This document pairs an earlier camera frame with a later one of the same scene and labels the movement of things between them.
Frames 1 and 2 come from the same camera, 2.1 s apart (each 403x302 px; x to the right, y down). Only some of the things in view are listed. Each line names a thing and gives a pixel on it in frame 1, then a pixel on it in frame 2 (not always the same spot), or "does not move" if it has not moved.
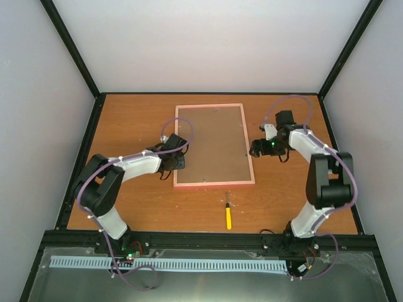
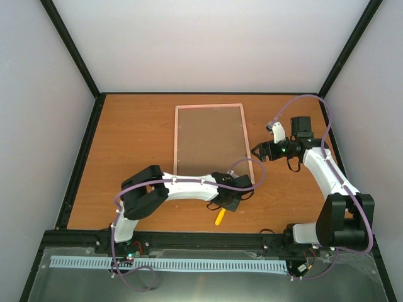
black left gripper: [180, 163] -> [232, 206]
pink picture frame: [220, 151] does not move
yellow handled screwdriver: [228, 214] -> [220, 216]
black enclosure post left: [52, 10] does not move
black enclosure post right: [366, 18] does not move
